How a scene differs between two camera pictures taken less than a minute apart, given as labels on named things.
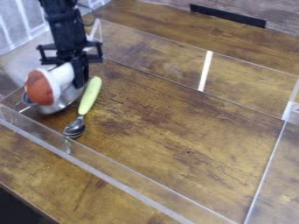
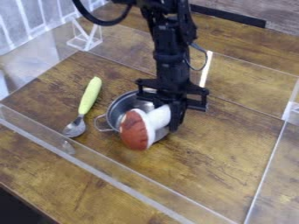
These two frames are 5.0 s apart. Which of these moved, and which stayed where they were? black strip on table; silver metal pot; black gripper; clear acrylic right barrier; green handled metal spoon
Moved: silver metal pot; black gripper
Stayed: clear acrylic right barrier; black strip on table; green handled metal spoon
